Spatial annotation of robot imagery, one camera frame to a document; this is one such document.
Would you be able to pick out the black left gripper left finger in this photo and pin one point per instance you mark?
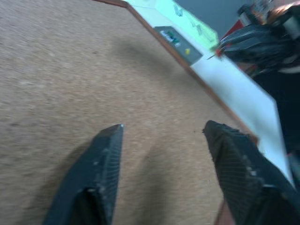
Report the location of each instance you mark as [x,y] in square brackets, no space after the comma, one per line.
[96,178]

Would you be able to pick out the cork board with wooden frame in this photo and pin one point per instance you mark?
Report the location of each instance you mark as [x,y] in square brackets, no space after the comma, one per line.
[82,82]

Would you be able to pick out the yellow pushpin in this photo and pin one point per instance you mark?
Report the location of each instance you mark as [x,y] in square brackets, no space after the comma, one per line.
[187,51]

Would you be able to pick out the clear plastic box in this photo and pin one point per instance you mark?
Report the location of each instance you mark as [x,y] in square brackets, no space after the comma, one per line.
[152,12]

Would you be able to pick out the green pushpin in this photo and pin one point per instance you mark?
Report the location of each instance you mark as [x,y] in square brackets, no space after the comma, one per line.
[175,40]

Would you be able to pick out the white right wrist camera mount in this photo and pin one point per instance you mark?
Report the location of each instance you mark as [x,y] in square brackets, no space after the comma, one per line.
[294,24]

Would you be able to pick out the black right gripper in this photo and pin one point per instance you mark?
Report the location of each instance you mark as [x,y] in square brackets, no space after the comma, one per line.
[289,50]

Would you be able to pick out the red pushpin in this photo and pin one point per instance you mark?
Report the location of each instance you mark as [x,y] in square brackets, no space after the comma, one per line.
[216,53]

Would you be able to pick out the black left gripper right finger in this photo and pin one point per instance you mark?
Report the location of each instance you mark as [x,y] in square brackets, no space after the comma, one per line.
[239,178]

